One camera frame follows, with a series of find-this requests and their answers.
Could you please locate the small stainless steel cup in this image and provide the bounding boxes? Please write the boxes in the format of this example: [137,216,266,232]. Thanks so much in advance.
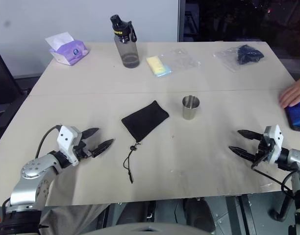
[181,95,201,121]

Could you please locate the black drawstring pouch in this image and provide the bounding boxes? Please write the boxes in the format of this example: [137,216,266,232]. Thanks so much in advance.
[121,99,170,185]

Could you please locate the grey sports water bottle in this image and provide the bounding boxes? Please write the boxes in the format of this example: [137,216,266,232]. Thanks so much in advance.
[109,14,141,69]

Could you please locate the purple tissue pack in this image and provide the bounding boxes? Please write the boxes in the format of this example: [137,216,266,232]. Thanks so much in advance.
[44,31,91,66]

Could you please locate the person's bare hand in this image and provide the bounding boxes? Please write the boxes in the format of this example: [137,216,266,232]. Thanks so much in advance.
[278,72,300,109]

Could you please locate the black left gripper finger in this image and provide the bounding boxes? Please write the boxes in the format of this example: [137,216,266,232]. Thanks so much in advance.
[91,138,115,158]
[81,127,100,142]

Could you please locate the black folded fabric item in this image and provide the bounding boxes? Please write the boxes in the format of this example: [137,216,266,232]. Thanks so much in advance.
[236,44,265,65]

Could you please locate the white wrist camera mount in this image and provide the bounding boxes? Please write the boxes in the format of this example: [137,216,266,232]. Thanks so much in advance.
[262,124,284,166]
[56,125,83,167]

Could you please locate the grey window frame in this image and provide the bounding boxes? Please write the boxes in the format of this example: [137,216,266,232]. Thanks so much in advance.
[176,0,188,43]

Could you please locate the grey robot body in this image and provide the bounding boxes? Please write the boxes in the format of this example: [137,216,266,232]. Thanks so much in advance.
[85,221,216,235]

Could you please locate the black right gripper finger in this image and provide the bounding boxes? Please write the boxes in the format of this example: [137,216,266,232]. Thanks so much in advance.
[237,129,262,141]
[228,145,258,162]

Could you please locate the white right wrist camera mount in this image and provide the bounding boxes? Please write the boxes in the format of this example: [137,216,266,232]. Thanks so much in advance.
[262,124,284,166]

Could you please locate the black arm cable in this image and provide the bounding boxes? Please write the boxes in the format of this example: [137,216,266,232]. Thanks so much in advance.
[35,124,61,159]
[250,163,299,222]

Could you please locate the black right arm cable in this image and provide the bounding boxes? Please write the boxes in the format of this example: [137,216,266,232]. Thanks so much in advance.
[250,163,299,222]

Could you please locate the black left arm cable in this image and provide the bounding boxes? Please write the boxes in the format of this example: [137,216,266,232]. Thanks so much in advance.
[35,124,61,159]

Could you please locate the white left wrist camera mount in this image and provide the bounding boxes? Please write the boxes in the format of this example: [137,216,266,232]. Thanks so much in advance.
[56,125,83,167]

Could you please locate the blue sponge cloth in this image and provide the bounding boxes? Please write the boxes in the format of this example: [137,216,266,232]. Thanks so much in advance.
[154,64,173,78]

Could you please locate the black smartphone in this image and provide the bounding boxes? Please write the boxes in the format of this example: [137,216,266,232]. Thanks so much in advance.
[284,99,300,132]

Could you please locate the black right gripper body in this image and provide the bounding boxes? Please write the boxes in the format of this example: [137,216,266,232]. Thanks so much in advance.
[251,134,275,169]

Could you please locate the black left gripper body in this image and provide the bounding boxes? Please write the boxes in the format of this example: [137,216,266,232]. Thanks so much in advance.
[73,133,94,162]

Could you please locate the empty clear plastic bag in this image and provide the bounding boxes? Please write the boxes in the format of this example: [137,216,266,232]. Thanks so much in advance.
[159,47,201,73]

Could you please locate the yellow sponge cloth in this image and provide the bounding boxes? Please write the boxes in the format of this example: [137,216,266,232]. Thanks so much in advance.
[146,55,166,74]

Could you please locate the dark rounded shape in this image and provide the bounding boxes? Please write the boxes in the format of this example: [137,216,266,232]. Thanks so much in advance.
[183,197,216,235]

